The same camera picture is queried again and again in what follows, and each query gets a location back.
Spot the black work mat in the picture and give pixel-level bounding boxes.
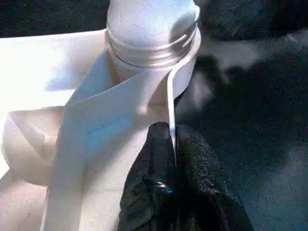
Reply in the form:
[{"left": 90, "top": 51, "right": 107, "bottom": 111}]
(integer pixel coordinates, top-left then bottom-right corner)
[{"left": 0, "top": 0, "right": 308, "bottom": 231}]

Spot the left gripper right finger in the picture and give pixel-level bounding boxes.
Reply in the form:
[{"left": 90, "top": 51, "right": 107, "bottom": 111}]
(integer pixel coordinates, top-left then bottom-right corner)
[{"left": 174, "top": 125, "right": 253, "bottom": 231}]

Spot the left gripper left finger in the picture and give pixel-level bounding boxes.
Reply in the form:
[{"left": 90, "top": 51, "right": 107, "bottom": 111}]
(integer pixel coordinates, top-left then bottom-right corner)
[{"left": 117, "top": 121, "right": 179, "bottom": 231}]

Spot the white plastic table top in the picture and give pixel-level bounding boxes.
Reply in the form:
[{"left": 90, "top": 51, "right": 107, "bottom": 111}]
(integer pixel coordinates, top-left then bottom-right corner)
[{"left": 0, "top": 30, "right": 202, "bottom": 231}]

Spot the white plastic table leg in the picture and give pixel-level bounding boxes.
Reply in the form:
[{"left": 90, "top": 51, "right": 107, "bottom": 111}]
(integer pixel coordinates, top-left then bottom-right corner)
[{"left": 105, "top": 0, "right": 202, "bottom": 68}]

